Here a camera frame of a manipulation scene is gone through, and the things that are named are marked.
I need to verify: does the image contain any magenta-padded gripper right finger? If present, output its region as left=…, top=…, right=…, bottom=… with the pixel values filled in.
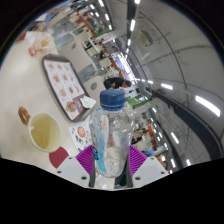
left=125, top=145, right=170, bottom=188

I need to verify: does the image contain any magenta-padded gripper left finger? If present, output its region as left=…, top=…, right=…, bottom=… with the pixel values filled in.
left=54, top=144, right=98, bottom=189

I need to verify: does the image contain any clear blue-capped water bottle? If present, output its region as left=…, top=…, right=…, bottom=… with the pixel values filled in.
left=88, top=89, right=136, bottom=179

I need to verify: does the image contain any flat round red coaster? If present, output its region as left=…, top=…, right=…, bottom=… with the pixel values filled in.
left=48, top=146, right=70, bottom=170

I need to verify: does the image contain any printed paper leaflet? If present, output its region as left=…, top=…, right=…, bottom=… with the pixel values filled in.
left=67, top=124, right=92, bottom=153

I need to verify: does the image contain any crumpled white napkin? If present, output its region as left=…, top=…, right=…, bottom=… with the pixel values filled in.
left=79, top=95, right=97, bottom=110

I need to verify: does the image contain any row of ceiling lights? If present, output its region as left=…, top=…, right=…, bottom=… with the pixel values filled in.
left=89, top=0, right=222, bottom=168

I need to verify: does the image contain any brown food tray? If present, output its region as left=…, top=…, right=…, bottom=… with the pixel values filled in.
left=41, top=54, right=92, bottom=122

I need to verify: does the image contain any person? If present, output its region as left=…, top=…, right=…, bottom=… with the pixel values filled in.
left=102, top=76, right=132, bottom=91

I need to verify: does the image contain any clear plastic food bag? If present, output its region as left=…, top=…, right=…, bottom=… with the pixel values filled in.
left=24, top=30, right=56, bottom=57

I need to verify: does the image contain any cream mug with brown handle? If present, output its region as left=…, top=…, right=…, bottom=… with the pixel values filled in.
left=17, top=106, right=62, bottom=154

